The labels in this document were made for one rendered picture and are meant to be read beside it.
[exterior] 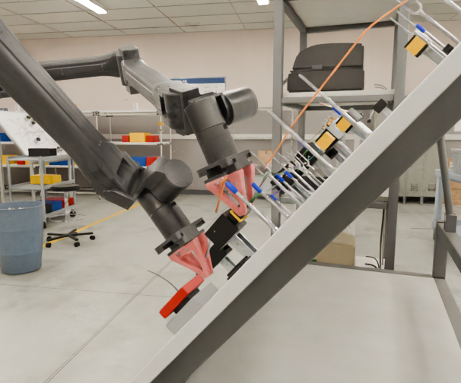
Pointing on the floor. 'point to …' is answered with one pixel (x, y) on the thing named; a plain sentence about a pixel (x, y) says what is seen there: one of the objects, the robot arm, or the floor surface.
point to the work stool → (65, 215)
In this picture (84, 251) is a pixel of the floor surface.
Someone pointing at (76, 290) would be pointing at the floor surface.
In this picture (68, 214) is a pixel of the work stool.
